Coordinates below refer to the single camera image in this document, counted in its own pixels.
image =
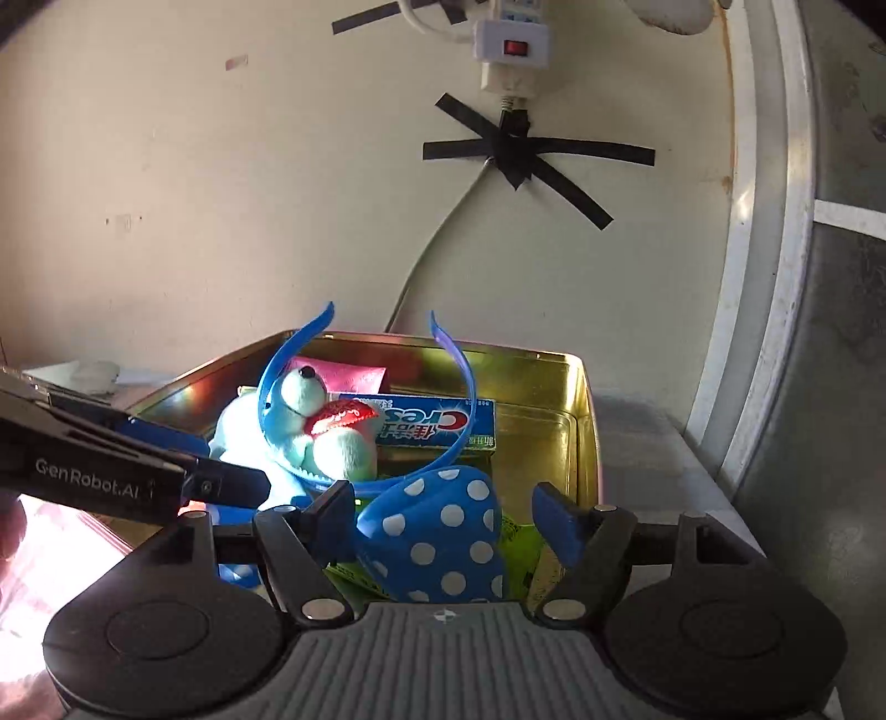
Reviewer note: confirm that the pink paper card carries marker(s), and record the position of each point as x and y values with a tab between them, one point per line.
345	377

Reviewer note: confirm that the black tape cross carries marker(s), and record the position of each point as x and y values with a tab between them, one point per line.
520	156

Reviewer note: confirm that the green cardboard box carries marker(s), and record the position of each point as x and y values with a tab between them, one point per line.
519	545

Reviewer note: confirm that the blue Crest toothpaste box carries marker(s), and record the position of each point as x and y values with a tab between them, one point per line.
408	421

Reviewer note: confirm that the black tape strip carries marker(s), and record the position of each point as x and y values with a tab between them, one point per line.
455	13

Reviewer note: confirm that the blue polka dot headband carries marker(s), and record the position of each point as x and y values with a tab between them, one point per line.
430	535

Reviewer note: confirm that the light blue plush bear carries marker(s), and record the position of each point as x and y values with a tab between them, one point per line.
298	434

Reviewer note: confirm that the striped bed sheet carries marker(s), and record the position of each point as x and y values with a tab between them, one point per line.
646	467

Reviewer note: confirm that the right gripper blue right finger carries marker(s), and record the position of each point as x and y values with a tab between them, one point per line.
560	522

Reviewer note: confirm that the person's left hand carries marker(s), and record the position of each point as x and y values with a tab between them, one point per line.
13	524

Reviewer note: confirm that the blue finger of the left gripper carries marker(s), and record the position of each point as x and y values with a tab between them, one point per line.
161	436

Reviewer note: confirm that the pink gold biscuit tin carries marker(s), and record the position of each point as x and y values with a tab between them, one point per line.
545	424

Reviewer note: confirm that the white power strip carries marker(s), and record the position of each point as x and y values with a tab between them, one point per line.
513	46

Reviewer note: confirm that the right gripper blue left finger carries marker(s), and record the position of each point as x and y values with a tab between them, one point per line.
327	526

